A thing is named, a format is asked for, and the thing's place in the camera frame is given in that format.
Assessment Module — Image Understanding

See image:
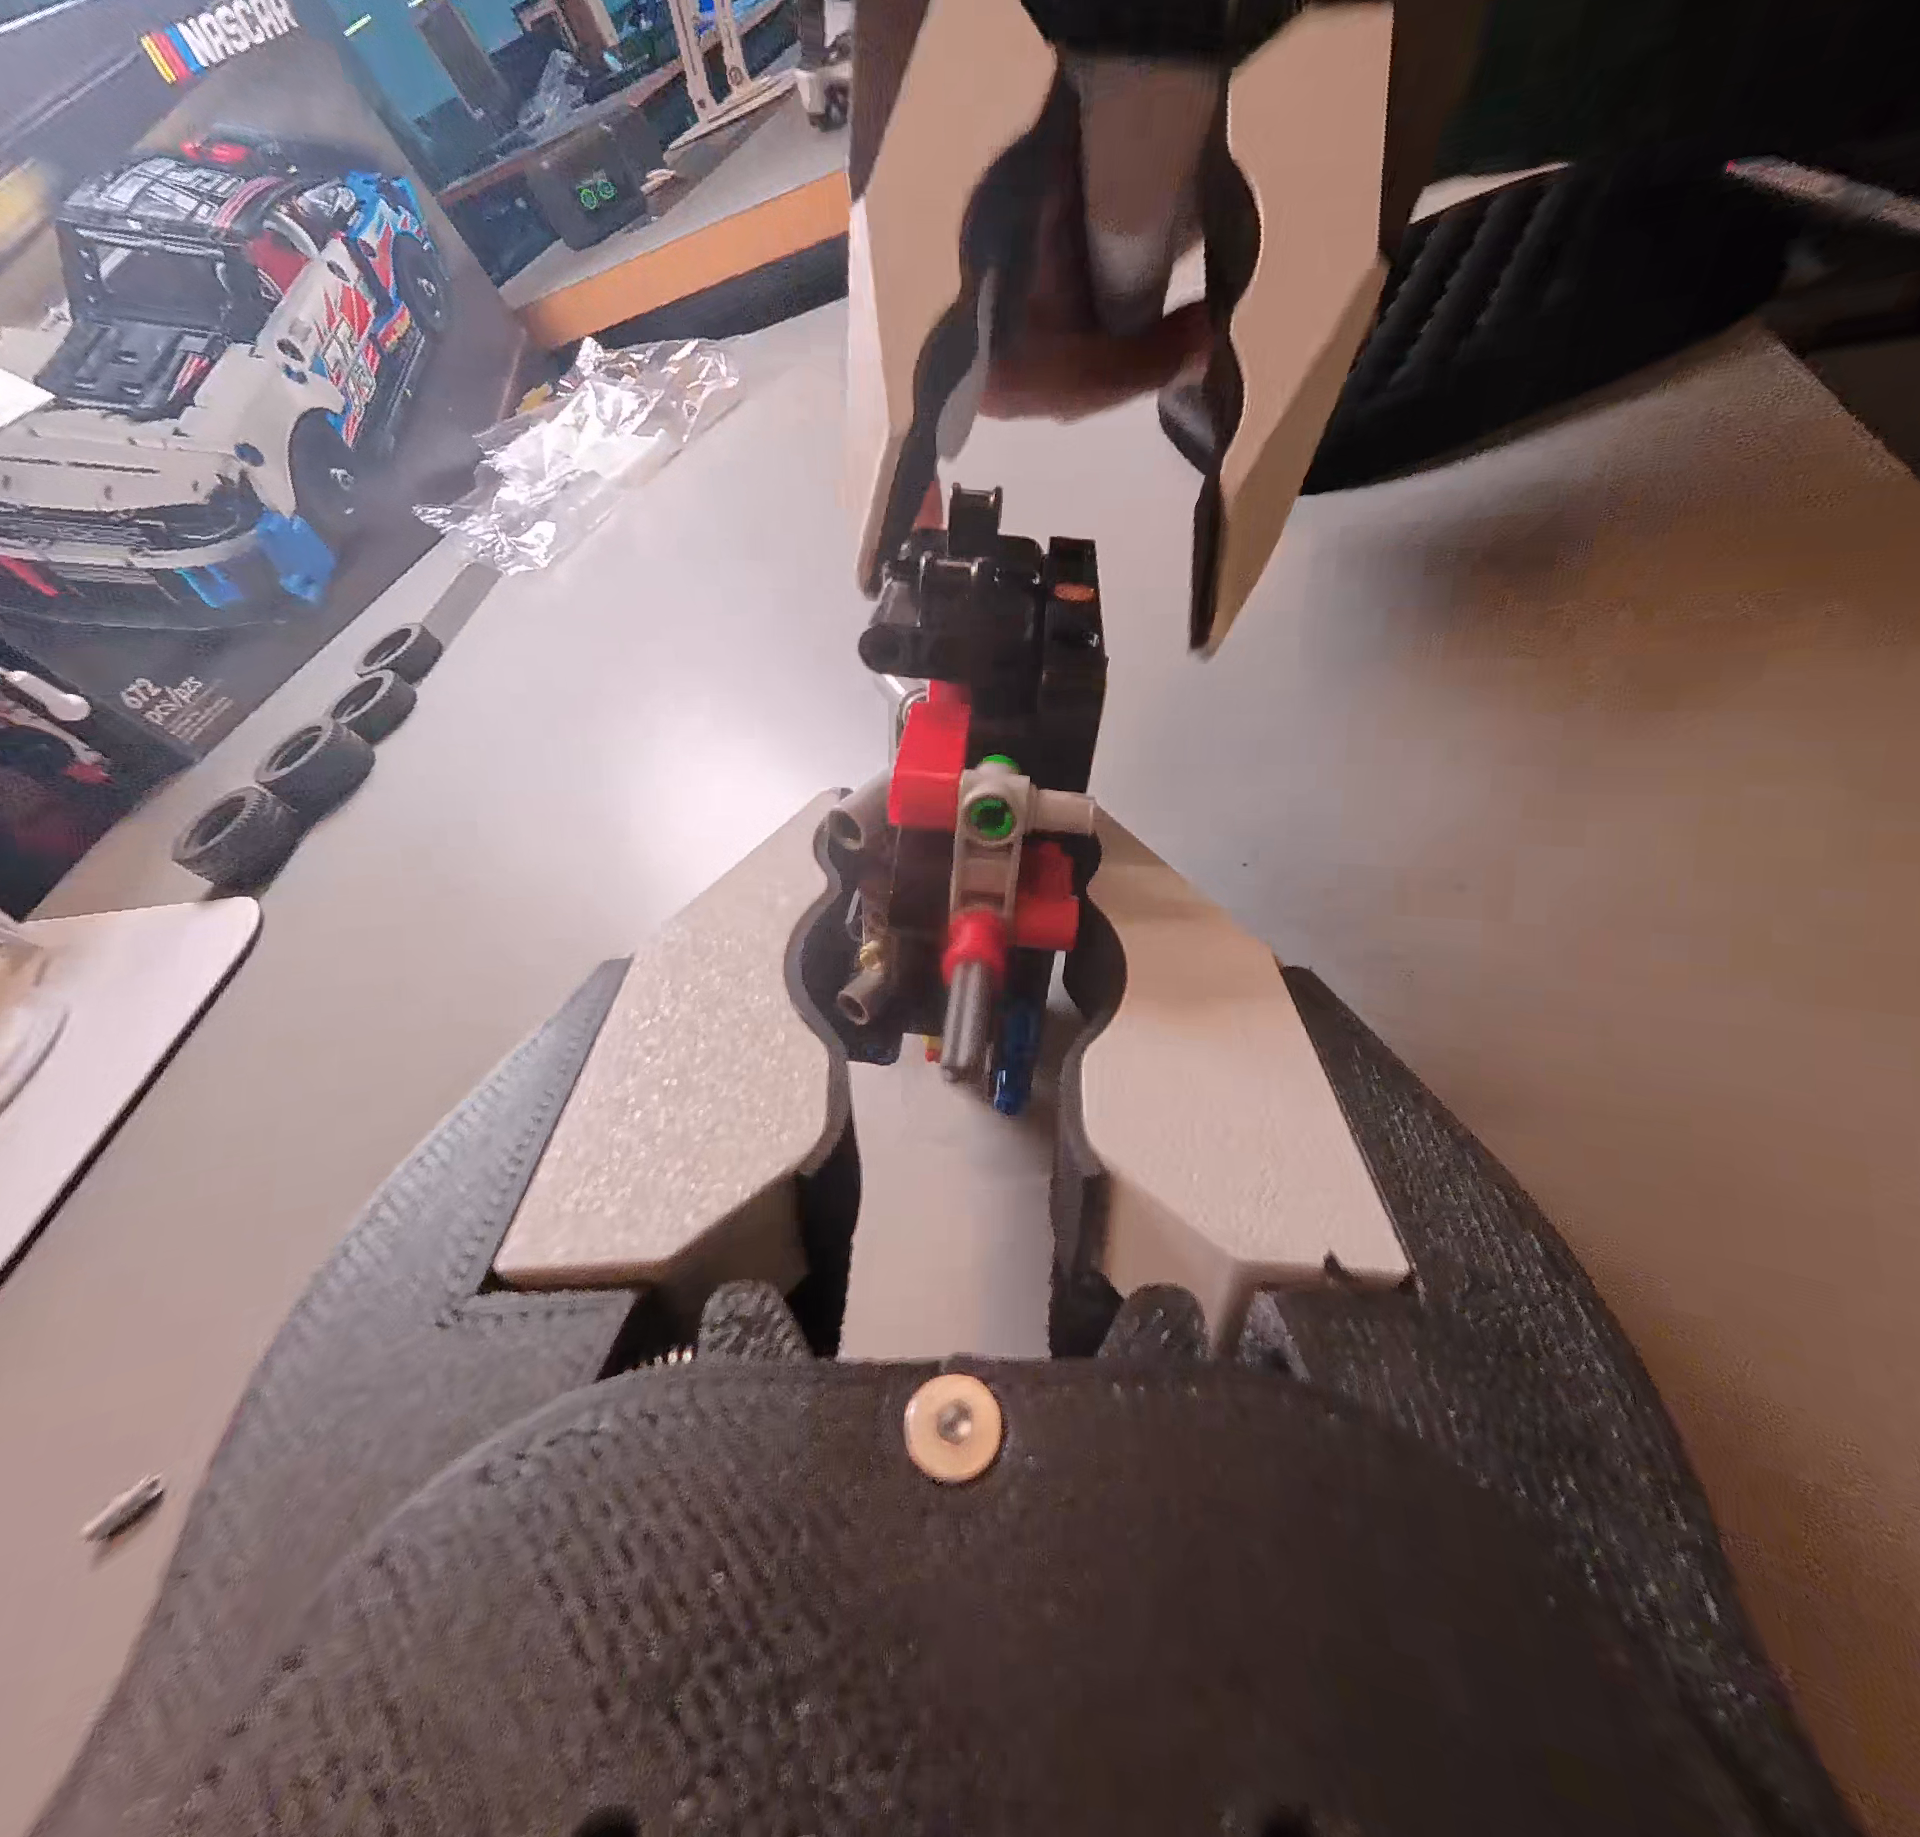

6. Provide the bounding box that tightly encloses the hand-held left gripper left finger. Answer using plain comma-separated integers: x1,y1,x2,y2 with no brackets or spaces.
492,786,857,1319

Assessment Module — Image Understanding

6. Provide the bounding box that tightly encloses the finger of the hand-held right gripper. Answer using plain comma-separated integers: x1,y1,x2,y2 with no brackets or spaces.
844,0,1068,603
1190,0,1398,653

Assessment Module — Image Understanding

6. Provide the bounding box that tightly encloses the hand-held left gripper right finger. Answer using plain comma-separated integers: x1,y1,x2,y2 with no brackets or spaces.
1055,821,1415,1335

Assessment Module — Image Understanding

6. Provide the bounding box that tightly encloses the lego car chassis assembly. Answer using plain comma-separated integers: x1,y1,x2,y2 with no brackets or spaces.
816,484,1114,1118

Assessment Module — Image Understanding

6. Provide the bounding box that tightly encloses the person's right forearm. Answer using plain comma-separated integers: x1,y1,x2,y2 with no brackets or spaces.
1304,157,1803,494

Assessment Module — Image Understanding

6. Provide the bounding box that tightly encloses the toy car set box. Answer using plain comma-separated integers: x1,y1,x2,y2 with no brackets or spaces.
0,0,527,926

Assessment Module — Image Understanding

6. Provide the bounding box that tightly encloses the person's right hand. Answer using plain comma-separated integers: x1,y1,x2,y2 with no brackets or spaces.
975,75,1220,428

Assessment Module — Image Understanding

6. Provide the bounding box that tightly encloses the desk with orange edge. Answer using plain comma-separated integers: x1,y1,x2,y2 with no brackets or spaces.
435,66,857,354

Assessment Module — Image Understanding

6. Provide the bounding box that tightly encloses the black case green logo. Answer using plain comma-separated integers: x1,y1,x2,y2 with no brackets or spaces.
524,108,662,252

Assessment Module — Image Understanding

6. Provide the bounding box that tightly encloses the clear plastic bag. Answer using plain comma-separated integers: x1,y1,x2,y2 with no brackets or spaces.
412,335,743,579

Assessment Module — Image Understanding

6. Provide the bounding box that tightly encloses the white book stand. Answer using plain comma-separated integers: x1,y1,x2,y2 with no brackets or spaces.
0,895,264,1274

